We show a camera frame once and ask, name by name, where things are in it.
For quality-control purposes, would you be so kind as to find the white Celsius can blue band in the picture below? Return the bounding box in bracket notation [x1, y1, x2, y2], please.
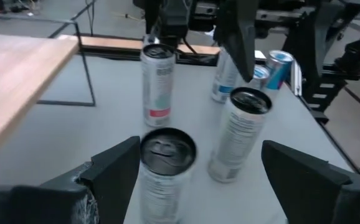
[138, 126, 198, 224]

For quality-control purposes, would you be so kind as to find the silver can with blue print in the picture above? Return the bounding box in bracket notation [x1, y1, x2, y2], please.
[210, 46, 242, 104]

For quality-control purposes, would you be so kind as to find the wooden shelf black frame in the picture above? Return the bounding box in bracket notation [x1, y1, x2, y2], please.
[0, 11, 97, 108]

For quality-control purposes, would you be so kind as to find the black stepped bracket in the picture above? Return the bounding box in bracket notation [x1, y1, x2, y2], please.
[301, 76, 349, 125]

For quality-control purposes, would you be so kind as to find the light wooden board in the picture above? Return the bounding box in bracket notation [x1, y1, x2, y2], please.
[57, 34, 222, 56]

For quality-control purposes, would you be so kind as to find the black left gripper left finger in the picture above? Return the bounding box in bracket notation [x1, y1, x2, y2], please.
[0, 136, 141, 224]

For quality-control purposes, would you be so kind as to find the aluminium table frame rail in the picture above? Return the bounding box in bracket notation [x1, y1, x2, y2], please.
[287, 58, 303, 96]

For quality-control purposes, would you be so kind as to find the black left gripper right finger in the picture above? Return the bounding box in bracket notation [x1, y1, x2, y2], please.
[262, 139, 360, 224]

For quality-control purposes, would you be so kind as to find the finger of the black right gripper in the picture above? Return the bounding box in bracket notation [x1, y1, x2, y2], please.
[213, 0, 260, 83]
[143, 0, 162, 35]

